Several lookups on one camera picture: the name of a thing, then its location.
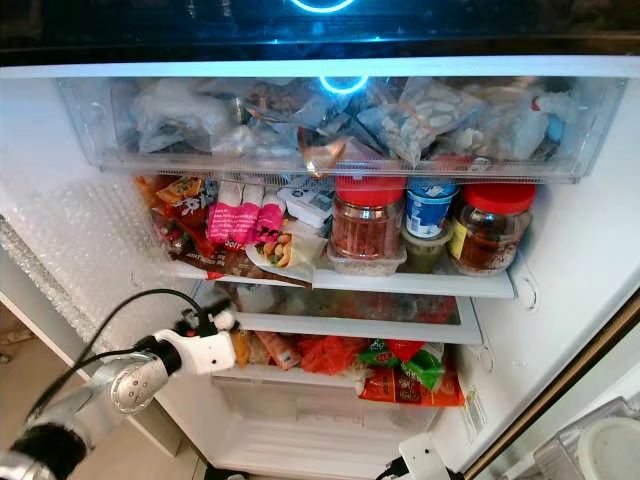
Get clear fridge shelf drawer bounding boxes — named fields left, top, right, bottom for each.
left=205, top=282, right=483, bottom=346

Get clear plastic fridge drawer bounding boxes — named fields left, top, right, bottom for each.
left=57, top=75, right=626, bottom=183

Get white fridge shelf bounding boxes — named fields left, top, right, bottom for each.
left=160, top=262, right=516, bottom=299

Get black fridge white interior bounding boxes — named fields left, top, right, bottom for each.
left=0, top=0, right=640, bottom=480

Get dark red snack packet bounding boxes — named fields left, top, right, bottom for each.
left=158, top=212, right=311, bottom=288

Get brown sausage packet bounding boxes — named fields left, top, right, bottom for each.
left=255, top=330, right=301, bottom=371

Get food packet with picture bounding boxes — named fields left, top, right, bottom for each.
left=245, top=222, right=326, bottom=286

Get pink white snack packet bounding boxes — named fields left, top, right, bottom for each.
left=255, top=192, right=286, bottom=244
left=233, top=184, right=264, bottom=244
left=207, top=182, right=241, bottom=244

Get orange mesh bag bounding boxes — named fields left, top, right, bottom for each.
left=297, top=335, right=361, bottom=376

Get clear crisper drawer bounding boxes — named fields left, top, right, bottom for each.
left=210, top=372, right=436, bottom=436

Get orange snack packet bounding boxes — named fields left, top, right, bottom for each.
left=150, top=176, right=209, bottom=216

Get clear bubble wrap sheet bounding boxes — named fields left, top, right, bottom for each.
left=0, top=185, right=171, bottom=341

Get small white tub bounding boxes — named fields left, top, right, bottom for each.
left=278, top=186, right=336, bottom=229

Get clear plastic food box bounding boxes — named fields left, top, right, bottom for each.
left=325, top=243, right=408, bottom=278

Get patterned floor rag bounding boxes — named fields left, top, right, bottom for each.
left=0, top=305, right=29, bottom=346

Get green red snack bag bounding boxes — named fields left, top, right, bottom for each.
left=357, top=338, right=446, bottom=391

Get clear bag frozen food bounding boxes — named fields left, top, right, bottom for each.
left=360, top=80, right=491, bottom=166
left=130, top=80, right=231, bottom=156
left=485, top=88, right=596, bottom=161

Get orange printed packet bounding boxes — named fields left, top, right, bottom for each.
left=357, top=368, right=466, bottom=408

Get small green lidded tub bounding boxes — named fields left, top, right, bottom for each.
left=402, top=228, right=456, bottom=274

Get blue white yogurt cup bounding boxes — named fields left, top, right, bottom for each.
left=405, top=178, right=461, bottom=241

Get red lid jar brown contents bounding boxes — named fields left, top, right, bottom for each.
left=450, top=183, right=538, bottom=276

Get white round lid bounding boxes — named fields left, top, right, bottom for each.
left=575, top=415, right=640, bottom=480

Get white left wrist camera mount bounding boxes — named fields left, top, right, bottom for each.
left=155, top=328, right=238, bottom=376

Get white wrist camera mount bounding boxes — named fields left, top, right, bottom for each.
left=395, top=435, right=451, bottom=480
left=155, top=328, right=238, bottom=376

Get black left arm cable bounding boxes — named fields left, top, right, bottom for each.
left=25, top=288, right=206, bottom=421

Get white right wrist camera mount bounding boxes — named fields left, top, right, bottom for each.
left=395, top=435, right=451, bottom=480

